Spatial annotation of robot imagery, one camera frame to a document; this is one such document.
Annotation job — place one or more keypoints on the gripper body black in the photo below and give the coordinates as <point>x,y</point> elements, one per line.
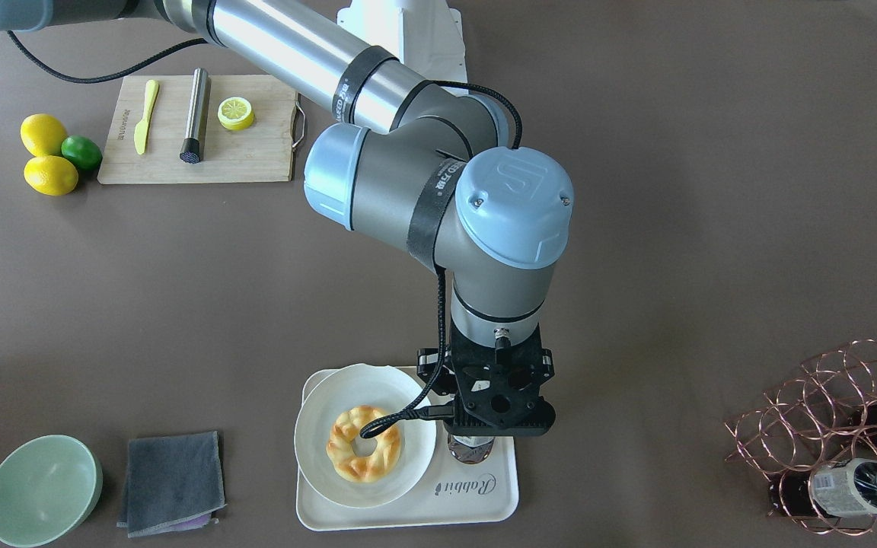
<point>432,364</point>

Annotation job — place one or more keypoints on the tea bottle white cap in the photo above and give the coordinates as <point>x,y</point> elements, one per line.
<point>470,449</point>

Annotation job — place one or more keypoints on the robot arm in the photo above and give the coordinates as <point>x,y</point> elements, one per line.
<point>405,162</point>

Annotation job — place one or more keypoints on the beige serving tray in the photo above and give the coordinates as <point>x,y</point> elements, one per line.
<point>448,493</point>

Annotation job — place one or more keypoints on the tea bottle in rack front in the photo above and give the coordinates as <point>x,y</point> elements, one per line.
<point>843,490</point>

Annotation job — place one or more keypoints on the white round plate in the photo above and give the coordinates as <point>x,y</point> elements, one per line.
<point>382,387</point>

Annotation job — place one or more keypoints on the wooden cutting board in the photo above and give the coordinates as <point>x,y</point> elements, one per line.
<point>260,154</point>

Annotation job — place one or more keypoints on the dark grey cloth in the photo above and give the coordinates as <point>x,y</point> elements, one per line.
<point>172,483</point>

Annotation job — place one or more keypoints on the half lemon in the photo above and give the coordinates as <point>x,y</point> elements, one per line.
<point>235,113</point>

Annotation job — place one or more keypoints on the steel muddler black tip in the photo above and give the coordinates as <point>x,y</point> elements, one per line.
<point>192,149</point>

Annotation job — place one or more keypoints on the yellow plastic knife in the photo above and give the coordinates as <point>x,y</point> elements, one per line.
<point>140,132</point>

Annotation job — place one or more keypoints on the green lime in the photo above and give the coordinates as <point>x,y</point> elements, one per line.
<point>82,152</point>

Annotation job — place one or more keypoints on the green ceramic bowl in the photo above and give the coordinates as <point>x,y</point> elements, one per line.
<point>48,486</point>

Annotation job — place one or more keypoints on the whole lemon near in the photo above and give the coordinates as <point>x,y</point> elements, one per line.
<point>51,175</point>

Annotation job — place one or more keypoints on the whole lemon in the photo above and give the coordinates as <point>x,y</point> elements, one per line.
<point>42,135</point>
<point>51,175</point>

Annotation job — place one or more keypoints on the whole lemon far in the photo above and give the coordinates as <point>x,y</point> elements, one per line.
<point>42,135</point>

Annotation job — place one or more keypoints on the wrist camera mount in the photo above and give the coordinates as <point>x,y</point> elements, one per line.
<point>498,388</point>

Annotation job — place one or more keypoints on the twisted ring pastry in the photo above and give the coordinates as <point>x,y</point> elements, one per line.
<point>340,446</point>

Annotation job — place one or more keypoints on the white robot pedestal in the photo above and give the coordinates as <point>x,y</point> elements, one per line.
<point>426,36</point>

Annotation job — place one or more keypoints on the copper wire bottle rack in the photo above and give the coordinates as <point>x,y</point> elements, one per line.
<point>818,416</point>

